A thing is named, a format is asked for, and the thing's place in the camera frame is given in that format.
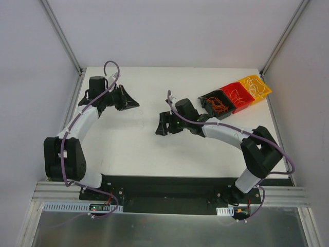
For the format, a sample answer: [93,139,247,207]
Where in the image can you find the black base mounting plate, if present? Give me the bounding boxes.
[79,175,261,215]

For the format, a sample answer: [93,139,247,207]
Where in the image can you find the left white cable duct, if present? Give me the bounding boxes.
[43,202,123,214]

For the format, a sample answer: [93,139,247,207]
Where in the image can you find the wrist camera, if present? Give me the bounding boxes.
[166,95,178,105]
[106,73,120,84]

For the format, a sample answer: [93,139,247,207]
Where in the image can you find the red plastic bin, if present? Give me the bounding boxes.
[220,82,254,114]

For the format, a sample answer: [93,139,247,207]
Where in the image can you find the black plastic bin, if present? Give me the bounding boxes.
[198,90,235,120]

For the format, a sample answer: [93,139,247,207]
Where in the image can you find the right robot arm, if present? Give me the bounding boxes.
[155,98,283,203]

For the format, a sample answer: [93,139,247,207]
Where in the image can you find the white cable duct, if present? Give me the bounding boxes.
[216,207,234,217]
[43,202,123,214]

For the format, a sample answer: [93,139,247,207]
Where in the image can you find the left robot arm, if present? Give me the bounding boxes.
[44,74,139,200]

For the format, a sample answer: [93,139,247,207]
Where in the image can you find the yellow plastic bin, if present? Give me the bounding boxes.
[239,75,272,105]

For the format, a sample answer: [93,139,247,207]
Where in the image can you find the aluminium frame post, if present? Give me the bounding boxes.
[38,0,83,75]
[260,0,312,78]

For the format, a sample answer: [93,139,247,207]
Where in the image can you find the orange cables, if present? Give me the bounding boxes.
[205,96,231,114]

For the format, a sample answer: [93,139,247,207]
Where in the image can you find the right white cable duct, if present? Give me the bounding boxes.
[216,207,234,217]

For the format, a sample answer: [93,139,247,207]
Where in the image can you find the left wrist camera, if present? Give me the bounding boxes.
[106,73,120,84]

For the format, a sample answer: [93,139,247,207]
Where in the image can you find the left aluminium frame post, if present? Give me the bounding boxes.
[38,0,83,75]

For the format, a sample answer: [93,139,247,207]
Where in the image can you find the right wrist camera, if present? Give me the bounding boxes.
[166,95,178,105]

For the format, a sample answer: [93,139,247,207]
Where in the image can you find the right aluminium frame post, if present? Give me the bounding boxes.
[260,0,312,78]

